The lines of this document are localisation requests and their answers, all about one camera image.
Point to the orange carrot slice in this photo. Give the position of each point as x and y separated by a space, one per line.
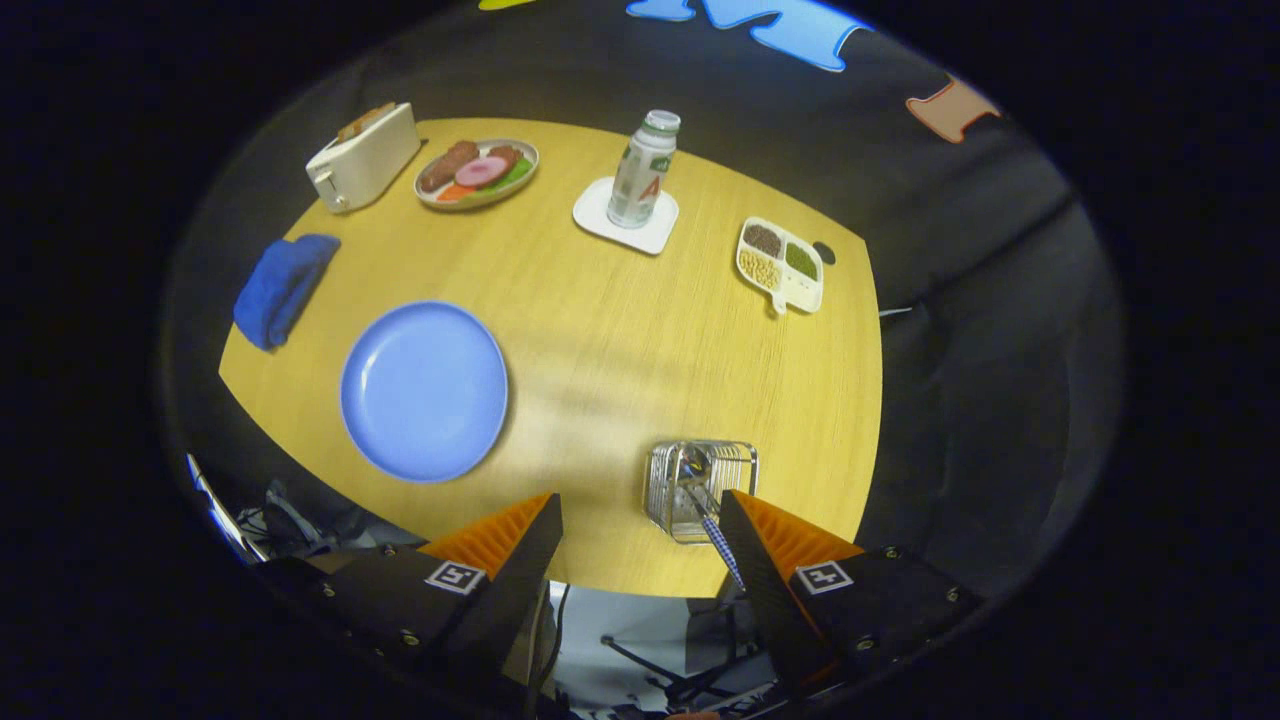
453 193

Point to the white square coaster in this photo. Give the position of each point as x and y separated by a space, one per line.
595 215

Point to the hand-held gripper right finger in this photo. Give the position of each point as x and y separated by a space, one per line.
770 600

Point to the brown toast slice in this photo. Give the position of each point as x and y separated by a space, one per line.
362 122

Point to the dark round table grommet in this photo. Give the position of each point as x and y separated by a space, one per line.
824 253

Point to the beige food plate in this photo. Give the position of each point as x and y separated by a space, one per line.
527 150

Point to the green lettuce leaf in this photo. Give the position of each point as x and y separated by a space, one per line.
515 175

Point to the blue round plate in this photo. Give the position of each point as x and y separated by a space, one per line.
420 390

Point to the brown meat piece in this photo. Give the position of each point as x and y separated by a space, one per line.
447 167

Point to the white toaster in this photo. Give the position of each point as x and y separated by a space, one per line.
370 160

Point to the shiny metal bar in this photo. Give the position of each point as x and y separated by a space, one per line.
225 520

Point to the blue folded towel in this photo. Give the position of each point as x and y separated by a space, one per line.
280 290

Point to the clear plastic bottle green cap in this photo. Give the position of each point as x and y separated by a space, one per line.
640 175

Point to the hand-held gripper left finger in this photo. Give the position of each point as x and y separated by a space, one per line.
510 600

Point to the white divided snack tray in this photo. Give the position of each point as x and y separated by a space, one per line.
800 295

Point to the black stand legs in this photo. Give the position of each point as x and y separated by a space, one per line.
650 655

